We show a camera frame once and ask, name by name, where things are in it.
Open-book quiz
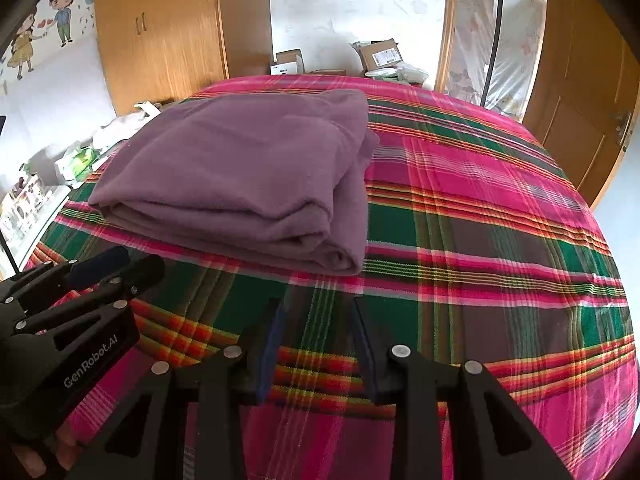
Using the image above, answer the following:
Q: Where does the purple fleece garment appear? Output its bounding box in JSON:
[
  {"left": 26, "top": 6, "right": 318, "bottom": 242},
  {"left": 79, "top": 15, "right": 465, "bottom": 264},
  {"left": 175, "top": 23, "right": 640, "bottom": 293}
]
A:
[{"left": 89, "top": 89, "right": 378, "bottom": 275}]

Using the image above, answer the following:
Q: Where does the plastic curtain with zipper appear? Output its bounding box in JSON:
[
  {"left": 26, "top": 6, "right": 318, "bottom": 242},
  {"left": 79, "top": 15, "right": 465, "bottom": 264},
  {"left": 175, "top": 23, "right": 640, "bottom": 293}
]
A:
[{"left": 444, "top": 0, "right": 547, "bottom": 122}]

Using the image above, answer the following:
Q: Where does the person left hand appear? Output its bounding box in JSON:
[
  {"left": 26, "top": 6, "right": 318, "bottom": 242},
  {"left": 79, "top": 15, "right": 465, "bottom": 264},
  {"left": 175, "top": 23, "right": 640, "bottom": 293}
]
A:
[{"left": 8, "top": 420, "right": 84, "bottom": 479}]

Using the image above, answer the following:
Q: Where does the white drawer cabinet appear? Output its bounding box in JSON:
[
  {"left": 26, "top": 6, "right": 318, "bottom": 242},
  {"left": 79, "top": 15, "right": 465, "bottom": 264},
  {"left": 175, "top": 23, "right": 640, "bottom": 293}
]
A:
[{"left": 1, "top": 174, "right": 70, "bottom": 278}]

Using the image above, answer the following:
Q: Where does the glass top side table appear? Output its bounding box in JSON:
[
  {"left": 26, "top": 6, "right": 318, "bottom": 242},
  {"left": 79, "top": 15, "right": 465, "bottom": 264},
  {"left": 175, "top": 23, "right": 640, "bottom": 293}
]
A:
[{"left": 53, "top": 101, "right": 175, "bottom": 185}]

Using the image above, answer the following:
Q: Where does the green plastic package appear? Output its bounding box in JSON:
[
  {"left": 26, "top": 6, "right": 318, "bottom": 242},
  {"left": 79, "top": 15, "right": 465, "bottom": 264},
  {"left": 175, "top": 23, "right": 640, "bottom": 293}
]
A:
[{"left": 54, "top": 142, "right": 99, "bottom": 185}]

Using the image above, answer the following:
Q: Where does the pink green plaid bedspread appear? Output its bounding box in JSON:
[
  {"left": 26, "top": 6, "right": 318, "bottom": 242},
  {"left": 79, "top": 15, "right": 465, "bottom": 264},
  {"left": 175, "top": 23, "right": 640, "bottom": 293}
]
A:
[{"left": 29, "top": 75, "right": 639, "bottom": 479}]

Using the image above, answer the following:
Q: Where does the wooden wardrobe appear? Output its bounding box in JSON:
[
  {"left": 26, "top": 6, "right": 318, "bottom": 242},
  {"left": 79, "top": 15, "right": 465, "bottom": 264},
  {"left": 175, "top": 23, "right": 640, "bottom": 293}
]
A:
[{"left": 94, "top": 0, "right": 273, "bottom": 115}]

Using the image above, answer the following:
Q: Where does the white open cardboard box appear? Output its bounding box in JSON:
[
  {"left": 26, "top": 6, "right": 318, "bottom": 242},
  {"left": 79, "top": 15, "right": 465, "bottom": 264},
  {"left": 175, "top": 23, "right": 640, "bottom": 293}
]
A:
[{"left": 270, "top": 49, "right": 305, "bottom": 75}]

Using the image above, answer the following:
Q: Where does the brown cardboard box with label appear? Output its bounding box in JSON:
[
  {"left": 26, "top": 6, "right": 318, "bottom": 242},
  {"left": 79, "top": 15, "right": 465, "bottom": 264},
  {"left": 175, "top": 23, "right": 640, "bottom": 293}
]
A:
[{"left": 352, "top": 38, "right": 402, "bottom": 72}]

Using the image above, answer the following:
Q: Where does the wooden door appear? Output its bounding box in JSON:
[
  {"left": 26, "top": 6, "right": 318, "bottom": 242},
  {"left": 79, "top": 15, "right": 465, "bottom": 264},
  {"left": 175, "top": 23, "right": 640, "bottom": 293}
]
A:
[{"left": 523, "top": 0, "right": 639, "bottom": 207}]

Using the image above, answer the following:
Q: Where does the cartoon children wall sticker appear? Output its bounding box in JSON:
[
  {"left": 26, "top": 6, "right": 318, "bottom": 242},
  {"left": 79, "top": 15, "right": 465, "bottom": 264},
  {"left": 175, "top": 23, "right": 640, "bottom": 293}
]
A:
[{"left": 1, "top": 0, "right": 96, "bottom": 96}]

